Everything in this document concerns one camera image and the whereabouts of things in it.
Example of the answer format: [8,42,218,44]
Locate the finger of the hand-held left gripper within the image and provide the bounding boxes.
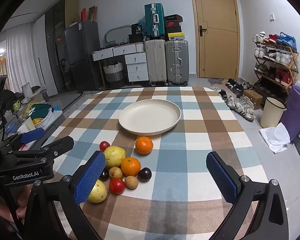
[1,127,45,147]
[5,136,75,164]

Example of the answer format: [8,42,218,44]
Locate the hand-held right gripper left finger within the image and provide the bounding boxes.
[24,151,107,240]

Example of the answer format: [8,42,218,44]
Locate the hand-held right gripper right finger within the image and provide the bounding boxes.
[206,151,290,240]

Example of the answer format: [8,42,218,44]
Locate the dark purple plum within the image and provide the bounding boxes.
[137,167,152,182]
[99,167,110,181]

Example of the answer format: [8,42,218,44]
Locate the yellow guava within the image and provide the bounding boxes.
[87,179,108,203]
[103,145,126,169]

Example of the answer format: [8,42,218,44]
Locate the brown longan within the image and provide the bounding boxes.
[124,175,138,190]
[109,167,123,180]

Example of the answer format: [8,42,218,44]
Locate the orange mandarin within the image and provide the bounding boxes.
[135,136,154,155]
[121,157,142,177]

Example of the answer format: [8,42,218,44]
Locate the cream round plate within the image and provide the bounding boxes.
[118,99,182,136]

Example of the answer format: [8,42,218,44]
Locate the person's left hand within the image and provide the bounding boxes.
[14,186,33,222]

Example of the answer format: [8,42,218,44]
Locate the white cup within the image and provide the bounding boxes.
[22,116,37,132]

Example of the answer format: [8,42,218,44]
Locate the white plastic basket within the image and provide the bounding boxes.
[31,107,53,128]

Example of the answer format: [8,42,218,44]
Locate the yellow cloth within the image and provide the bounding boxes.
[21,102,40,117]

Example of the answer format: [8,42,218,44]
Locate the green cloth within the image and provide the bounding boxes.
[31,104,51,120]

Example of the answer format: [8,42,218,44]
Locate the white bucket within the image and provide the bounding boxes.
[22,85,34,98]

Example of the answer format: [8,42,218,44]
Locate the checked tablecloth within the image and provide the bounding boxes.
[44,86,270,240]

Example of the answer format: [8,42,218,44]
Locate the white plastic bag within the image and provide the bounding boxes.
[259,122,290,154]

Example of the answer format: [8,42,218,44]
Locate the cluster of black white shoes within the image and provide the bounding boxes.
[210,78,256,122]

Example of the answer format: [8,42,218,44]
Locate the cream waste bin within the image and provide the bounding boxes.
[260,97,287,128]

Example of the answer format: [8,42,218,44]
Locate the white wardrobe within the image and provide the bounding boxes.
[31,14,58,97]

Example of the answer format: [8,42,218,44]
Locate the white curtain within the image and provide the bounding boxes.
[0,21,43,93]

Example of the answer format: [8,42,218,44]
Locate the brown cardboard box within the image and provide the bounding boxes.
[243,89,263,110]

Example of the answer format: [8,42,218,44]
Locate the woven laundry basket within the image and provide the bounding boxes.
[103,62,125,89]

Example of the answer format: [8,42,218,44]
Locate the grey refrigerator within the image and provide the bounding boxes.
[64,21,103,93]

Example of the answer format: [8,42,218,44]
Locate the dark glass cabinet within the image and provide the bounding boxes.
[44,0,67,95]

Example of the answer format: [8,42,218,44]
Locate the door mat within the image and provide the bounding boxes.
[207,77,232,87]

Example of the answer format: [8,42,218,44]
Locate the purple bag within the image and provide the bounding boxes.
[281,81,300,143]

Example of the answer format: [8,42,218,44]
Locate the white desk with drawers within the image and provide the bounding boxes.
[91,42,149,88]

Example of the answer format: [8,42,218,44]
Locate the wooden shoe rack with shoes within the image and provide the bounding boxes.
[252,31,298,98]

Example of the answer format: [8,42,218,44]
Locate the silver suitcase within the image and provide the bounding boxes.
[165,40,190,86]

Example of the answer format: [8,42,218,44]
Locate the beige suitcase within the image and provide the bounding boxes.
[144,39,167,85]

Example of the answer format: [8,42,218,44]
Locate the light wooden cabinet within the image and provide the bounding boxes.
[64,0,80,29]

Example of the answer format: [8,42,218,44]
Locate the black storage box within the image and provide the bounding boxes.
[128,34,144,44]

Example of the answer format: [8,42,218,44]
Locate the flat cardboard pieces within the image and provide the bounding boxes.
[88,6,98,22]

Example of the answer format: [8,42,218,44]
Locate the wooden door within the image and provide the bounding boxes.
[189,0,241,79]

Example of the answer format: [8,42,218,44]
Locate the teal suitcase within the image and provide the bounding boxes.
[144,3,165,40]

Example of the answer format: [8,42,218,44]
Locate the red and black shoe box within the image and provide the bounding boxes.
[165,21,182,33]

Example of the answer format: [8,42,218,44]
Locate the oval mirror with grey frame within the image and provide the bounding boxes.
[104,24,132,48]

